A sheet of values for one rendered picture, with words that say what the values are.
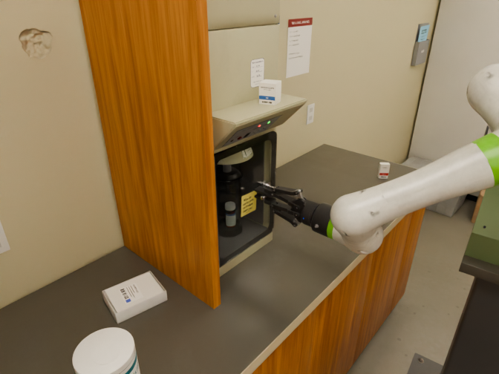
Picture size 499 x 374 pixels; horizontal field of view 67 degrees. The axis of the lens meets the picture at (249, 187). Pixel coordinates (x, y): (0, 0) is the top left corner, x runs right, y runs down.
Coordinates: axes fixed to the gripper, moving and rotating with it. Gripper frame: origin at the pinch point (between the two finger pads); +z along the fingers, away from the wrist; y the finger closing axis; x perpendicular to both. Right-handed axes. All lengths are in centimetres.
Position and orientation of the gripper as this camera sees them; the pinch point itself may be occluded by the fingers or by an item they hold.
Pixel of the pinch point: (265, 194)
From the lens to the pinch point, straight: 124.9
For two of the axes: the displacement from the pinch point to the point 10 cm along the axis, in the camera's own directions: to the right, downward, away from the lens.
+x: -6.6, 3.5, -6.7
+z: -7.5, -3.0, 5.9
